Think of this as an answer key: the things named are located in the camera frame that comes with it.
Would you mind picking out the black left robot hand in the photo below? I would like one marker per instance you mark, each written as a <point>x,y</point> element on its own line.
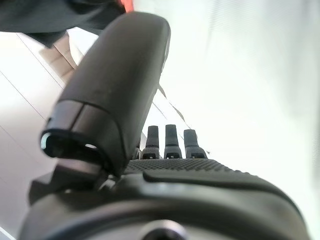
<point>112,75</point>

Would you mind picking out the red orange garment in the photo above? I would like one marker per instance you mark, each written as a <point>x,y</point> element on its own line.
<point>127,5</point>

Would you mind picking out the black garment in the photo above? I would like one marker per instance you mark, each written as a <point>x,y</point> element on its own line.
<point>50,17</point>

